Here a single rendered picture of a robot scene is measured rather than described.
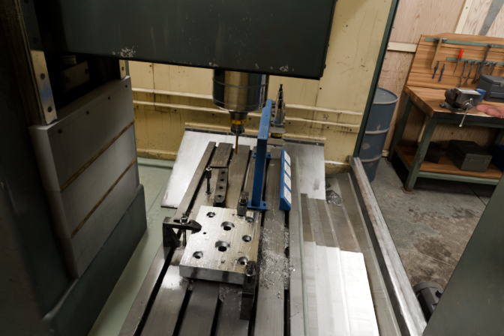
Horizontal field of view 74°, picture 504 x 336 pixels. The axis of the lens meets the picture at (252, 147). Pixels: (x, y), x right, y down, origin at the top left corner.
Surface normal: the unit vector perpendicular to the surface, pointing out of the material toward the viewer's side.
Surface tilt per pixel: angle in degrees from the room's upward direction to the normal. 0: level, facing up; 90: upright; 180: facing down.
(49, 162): 90
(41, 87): 90
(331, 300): 8
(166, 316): 0
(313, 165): 24
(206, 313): 0
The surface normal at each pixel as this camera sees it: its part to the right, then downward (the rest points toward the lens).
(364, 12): -0.09, 0.45
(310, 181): 0.04, -0.62
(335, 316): 0.07, -0.82
